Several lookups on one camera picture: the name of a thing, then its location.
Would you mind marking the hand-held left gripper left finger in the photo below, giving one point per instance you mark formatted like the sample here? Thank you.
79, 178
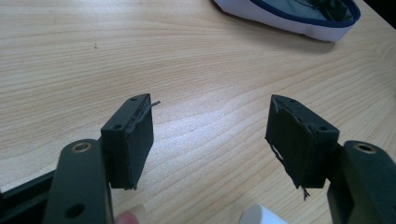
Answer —
124, 146

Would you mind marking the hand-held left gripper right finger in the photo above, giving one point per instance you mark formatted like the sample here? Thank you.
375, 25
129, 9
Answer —
295, 146

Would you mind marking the white cylindrical object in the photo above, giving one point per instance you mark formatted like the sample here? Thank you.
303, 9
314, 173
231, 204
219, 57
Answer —
260, 216

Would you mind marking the white fabric basket blue rim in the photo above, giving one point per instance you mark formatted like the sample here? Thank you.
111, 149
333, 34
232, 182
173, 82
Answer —
280, 23

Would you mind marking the dark cloth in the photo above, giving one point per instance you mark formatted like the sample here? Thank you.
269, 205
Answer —
331, 9

